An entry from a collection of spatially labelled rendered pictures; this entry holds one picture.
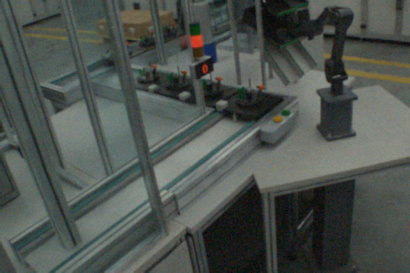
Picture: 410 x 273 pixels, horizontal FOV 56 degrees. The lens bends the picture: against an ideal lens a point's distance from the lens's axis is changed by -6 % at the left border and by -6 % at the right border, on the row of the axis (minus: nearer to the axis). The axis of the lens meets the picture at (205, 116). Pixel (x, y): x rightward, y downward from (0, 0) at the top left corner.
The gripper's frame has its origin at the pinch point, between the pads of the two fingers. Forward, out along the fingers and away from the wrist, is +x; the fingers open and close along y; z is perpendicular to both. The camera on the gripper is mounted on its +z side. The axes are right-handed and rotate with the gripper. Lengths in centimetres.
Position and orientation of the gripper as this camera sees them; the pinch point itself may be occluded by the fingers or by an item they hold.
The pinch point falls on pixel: (285, 32)
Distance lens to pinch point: 209.4
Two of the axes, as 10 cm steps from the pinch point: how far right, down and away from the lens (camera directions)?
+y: -8.4, 3.0, -4.6
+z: -2.1, -9.5, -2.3
